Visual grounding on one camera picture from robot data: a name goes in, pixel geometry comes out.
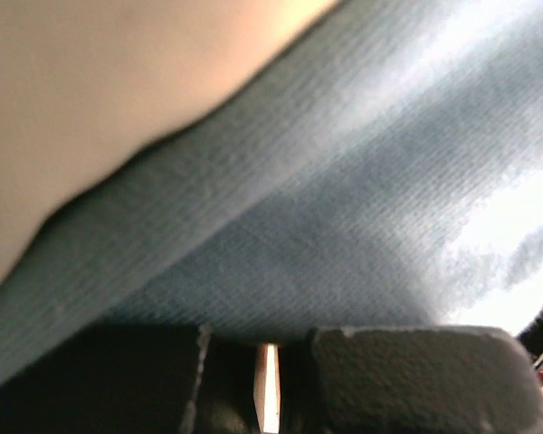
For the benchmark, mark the cream beige cloth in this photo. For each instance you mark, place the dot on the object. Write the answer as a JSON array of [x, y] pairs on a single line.
[[84, 85]]

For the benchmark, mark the grey-blue cloth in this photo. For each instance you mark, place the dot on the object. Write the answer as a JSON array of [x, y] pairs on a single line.
[[386, 170]]

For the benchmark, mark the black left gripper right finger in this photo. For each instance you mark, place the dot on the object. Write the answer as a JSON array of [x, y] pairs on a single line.
[[424, 380]]

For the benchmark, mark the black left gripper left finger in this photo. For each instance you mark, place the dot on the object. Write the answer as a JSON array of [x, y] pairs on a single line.
[[110, 379]]

